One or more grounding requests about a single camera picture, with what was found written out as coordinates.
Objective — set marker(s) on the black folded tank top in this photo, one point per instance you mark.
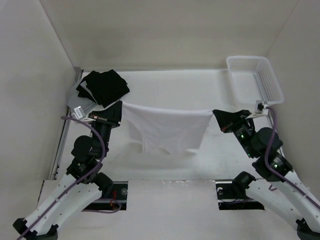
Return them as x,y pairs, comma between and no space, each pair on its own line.
103,88

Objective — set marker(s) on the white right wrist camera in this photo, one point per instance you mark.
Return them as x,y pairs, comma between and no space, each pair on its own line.
260,109

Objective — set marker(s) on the grey folded tank top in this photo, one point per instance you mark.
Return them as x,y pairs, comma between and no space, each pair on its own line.
74,101

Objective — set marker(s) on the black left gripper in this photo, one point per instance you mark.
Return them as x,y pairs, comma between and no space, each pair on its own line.
112,116

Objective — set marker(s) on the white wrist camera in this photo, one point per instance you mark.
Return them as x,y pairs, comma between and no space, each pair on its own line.
260,109
80,115

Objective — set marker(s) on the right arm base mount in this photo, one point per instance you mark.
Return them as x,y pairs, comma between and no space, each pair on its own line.
231,194

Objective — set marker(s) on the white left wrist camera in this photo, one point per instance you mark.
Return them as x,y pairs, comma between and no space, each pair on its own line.
80,115

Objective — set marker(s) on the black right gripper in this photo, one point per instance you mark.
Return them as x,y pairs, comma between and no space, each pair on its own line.
225,119

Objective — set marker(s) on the white tank top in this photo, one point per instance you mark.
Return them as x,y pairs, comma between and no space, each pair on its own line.
173,131

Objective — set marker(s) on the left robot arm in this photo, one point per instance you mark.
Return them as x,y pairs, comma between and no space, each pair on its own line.
82,183

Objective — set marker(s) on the left metal table rail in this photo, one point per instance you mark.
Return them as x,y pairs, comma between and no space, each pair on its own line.
63,136

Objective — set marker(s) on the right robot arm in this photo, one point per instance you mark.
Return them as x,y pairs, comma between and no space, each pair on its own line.
279,188

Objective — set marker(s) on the white plastic mesh basket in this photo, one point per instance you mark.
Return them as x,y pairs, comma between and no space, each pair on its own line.
252,78

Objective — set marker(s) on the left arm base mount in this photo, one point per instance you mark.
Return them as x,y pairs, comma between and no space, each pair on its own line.
111,200

